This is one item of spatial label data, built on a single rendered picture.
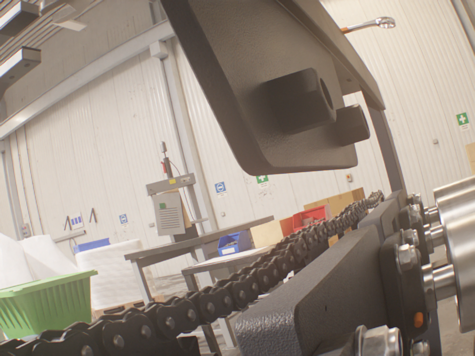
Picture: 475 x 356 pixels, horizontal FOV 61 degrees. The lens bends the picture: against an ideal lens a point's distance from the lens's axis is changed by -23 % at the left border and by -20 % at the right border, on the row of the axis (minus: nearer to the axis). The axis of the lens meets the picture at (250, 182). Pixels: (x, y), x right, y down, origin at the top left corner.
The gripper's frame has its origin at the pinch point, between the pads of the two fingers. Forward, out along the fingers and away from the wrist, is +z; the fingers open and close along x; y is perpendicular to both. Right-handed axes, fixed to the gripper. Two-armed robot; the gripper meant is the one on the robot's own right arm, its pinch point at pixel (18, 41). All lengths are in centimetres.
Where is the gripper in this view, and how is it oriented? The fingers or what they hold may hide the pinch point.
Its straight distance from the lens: 41.6
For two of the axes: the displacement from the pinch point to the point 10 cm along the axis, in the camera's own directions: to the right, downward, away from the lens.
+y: 3.6, -0.4, 9.3
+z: 9.0, -2.7, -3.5
